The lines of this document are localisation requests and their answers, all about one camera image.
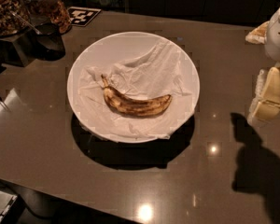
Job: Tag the spotted ripe banana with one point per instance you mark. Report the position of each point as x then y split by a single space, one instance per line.
132 107

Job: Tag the glass jar of nuts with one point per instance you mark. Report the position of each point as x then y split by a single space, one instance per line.
9 24

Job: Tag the dark box stand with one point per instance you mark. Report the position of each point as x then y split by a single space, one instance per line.
17 49

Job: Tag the black white fiducial marker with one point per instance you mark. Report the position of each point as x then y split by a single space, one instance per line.
81 16

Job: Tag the white paper napkin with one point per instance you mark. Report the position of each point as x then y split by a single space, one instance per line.
146 69

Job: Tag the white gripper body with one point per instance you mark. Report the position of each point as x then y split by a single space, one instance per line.
278 36

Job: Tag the white bowl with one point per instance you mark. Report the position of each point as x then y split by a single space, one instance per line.
84 78

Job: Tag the grey object bottom left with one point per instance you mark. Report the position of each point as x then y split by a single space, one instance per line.
7 201

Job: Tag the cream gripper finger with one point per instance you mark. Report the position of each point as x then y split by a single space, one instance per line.
266 104
258 35

